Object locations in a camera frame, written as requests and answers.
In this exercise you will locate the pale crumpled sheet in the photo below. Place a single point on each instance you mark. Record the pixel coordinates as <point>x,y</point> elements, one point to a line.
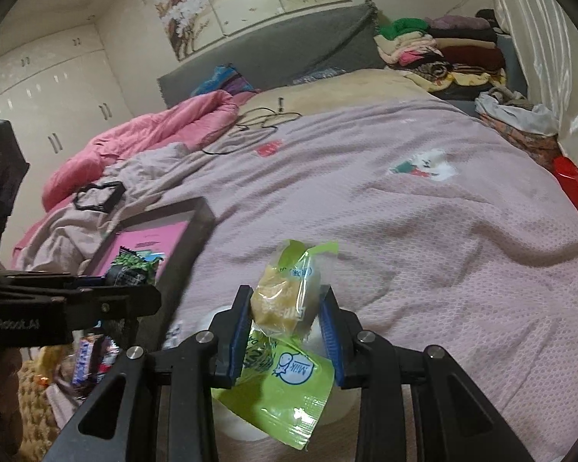
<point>77,236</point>

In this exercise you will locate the grey headboard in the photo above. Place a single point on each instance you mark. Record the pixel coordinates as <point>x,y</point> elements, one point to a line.
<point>269,48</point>

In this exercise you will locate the black and green snack packet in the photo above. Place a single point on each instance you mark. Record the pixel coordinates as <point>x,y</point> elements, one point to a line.
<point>135,269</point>

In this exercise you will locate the lilac textured blanket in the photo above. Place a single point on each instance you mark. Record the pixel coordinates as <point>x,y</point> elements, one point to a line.
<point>390,250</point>

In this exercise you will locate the dark blue snack packet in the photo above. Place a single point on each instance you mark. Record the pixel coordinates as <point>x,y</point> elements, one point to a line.
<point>94,358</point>

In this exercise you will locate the light green snack packet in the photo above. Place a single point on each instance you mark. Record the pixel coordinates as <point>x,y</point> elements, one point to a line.
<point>289,385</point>

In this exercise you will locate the pink quilt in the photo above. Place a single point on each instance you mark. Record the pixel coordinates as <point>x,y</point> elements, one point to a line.
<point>149,127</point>

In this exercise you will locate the white satin curtain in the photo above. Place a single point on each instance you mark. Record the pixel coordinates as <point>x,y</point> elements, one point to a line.
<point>549,33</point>

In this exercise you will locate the black plastic frame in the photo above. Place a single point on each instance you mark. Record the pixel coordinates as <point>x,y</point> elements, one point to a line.
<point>113,197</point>

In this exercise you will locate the dark rectangular tray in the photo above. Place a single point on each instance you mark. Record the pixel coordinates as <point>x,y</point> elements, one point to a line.
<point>195,231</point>

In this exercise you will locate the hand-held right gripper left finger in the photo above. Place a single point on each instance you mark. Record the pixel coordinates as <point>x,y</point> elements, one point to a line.
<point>233,341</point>

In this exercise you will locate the white wardrobe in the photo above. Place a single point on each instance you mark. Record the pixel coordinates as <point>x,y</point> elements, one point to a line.
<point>53,86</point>

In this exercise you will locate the floral fabric bag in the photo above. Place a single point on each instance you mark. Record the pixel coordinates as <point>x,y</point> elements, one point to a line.
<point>530,147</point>

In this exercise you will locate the clear yellow cake packet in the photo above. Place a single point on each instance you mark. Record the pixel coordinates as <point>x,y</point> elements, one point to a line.
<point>279,298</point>

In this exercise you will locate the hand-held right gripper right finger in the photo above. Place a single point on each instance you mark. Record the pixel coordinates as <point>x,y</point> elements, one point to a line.
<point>337,346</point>

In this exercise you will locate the stack of folded clothes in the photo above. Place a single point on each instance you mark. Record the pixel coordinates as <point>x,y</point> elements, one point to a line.
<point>443,53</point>

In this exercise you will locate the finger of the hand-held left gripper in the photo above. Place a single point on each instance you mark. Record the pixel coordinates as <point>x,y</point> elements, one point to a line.
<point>38,283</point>
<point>125,301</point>

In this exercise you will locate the pink and blue book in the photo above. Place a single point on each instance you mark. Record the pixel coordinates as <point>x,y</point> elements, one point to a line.
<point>144,240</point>

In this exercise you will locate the beige blanket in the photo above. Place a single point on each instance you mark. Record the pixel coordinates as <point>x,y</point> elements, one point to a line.
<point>356,86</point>

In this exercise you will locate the blue cloth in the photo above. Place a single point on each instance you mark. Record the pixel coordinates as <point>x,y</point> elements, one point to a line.
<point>216,79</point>

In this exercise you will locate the floral wall painting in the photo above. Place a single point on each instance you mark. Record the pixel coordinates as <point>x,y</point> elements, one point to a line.
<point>231,5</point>

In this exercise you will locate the clear snack packet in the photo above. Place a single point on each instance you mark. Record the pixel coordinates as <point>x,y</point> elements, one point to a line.
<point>55,370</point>

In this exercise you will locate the grey patterned cloth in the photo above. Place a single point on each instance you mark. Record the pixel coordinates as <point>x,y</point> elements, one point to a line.
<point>318,74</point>

